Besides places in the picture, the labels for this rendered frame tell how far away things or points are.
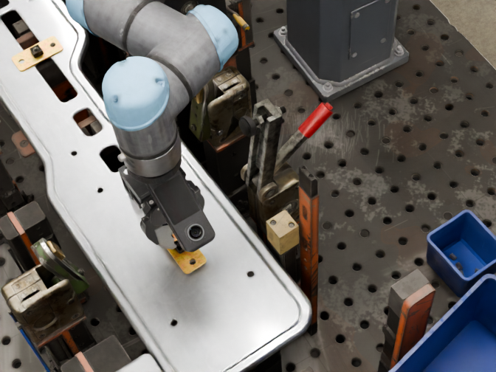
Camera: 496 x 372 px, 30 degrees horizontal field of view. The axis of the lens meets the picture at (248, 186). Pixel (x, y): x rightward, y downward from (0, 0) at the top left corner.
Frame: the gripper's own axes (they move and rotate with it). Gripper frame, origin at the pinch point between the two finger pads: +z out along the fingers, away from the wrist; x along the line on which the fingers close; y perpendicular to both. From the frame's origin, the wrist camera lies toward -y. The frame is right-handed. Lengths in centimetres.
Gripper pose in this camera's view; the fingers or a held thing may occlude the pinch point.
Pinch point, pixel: (181, 242)
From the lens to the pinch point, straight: 133.7
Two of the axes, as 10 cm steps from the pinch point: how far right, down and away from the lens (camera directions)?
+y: -5.6, -6.8, 4.7
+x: -8.3, 5.0, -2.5
